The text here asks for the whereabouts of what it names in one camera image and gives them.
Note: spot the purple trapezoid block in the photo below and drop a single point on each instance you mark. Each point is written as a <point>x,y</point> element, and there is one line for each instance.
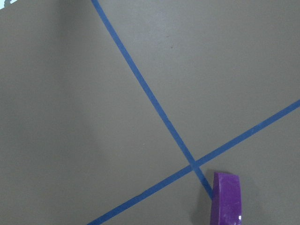
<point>226,206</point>

